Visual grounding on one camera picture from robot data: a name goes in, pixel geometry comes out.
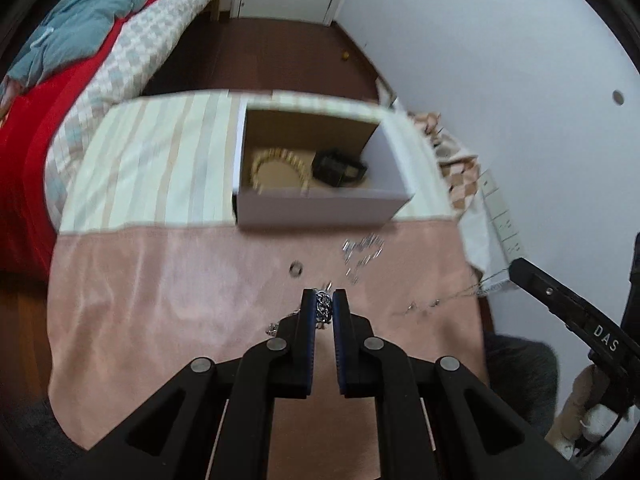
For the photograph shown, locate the thin silver pendant necklace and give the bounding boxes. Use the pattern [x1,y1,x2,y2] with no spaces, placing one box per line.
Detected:
[391,266,514,319]

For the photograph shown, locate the thin silver chain bracelet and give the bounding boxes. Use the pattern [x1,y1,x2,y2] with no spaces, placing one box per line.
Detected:
[340,231,388,285]

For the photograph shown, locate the white power strip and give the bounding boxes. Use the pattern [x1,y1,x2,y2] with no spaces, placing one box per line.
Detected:
[478,170,526,264]

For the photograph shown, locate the pink striped table cloth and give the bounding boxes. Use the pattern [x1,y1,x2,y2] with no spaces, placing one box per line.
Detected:
[47,91,487,448]

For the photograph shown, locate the black smart band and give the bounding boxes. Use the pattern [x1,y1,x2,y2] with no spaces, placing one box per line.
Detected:
[311,148,368,188]

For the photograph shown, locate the open white cardboard box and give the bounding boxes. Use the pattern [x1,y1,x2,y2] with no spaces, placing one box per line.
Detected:
[232,101,413,230]

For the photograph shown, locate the brown checkered cloth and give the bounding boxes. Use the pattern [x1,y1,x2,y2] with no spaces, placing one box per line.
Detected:
[409,112,480,218]

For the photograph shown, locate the red bed cover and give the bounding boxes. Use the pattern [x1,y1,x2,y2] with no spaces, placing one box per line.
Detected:
[0,0,206,281]

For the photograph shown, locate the bed with checkered mattress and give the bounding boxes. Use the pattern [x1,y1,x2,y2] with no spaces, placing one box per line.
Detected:
[1,0,214,281]

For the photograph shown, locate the teal blue blanket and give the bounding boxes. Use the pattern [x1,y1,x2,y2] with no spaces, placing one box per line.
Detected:
[1,0,149,92]

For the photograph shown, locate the wooden bead bracelet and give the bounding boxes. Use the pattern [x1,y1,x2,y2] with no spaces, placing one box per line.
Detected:
[249,146,313,195]

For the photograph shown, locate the round wall hole cover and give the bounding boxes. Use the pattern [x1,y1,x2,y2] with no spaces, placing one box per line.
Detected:
[612,90,625,105]

